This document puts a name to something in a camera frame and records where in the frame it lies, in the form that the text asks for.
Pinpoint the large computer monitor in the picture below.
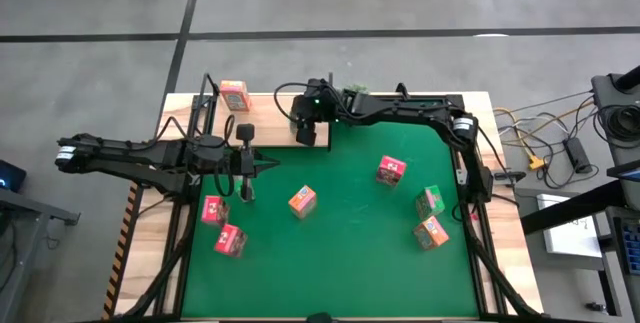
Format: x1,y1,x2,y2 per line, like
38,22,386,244
519,178,629,237

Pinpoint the orange Mini Wheats cereal box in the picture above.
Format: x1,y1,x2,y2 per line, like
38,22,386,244
412,215,450,252
219,79,252,113
288,184,318,219

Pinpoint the dark office desk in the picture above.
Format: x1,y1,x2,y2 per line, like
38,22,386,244
514,182,640,323

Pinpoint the yellow floor cable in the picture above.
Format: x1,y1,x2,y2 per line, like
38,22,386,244
494,106,541,164

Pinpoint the pale green potted plant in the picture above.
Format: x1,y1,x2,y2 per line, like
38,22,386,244
339,82,371,95

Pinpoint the white paper pad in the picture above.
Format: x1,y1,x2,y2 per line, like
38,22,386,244
537,193,604,259

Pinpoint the black floor cable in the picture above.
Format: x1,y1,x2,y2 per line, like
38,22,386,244
537,160,601,190

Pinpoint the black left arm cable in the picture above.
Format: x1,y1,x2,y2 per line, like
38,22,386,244
152,112,237,199

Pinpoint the black computer keyboard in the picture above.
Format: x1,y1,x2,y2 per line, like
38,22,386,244
613,215,640,277

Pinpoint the thin black shelf frame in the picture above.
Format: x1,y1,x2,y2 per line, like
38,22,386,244
191,71,335,153

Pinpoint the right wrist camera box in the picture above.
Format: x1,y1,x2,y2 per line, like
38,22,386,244
291,94,316,129

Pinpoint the wooden shelf board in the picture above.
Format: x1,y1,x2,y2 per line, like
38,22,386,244
207,93,331,148

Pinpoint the black power adapter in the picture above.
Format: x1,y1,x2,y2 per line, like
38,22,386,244
563,136,594,174

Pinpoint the black device blue light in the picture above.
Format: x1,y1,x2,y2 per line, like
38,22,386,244
0,159,27,194

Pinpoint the red Froot Loops cereal box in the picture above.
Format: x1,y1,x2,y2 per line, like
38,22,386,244
375,154,408,187
201,195,230,228
213,222,249,258

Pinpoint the green table mat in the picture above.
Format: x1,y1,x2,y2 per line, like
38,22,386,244
180,121,480,319

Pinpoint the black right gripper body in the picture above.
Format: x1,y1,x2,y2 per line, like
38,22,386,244
295,93,347,147

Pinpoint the black screen blue edge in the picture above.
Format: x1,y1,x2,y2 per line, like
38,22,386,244
606,159,640,184

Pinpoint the grey equipment stand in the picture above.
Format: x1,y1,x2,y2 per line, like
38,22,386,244
591,65,640,157

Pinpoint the black aluminium rig frame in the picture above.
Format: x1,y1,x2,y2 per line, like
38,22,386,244
112,93,539,323

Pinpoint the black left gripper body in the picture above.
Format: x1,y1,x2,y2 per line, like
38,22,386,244
227,122,257,203

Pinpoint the dark grey desk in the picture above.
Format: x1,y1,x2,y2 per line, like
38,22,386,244
0,186,81,323

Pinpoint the yellow black hazard tape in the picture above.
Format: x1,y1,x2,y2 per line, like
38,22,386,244
102,182,140,320

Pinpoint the black coiled cable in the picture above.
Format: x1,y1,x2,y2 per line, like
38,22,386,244
597,104,640,139

